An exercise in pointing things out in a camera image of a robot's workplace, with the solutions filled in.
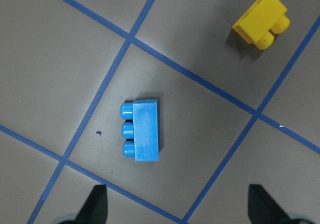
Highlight yellow two-stud block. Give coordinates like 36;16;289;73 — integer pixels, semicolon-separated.
232;0;291;50

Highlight blue three-stud block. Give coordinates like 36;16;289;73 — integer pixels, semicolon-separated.
120;99;159;162

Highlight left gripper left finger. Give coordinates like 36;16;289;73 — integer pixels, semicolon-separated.
74;184;108;224

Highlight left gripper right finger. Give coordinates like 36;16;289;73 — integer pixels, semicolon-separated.
247;184;293;224

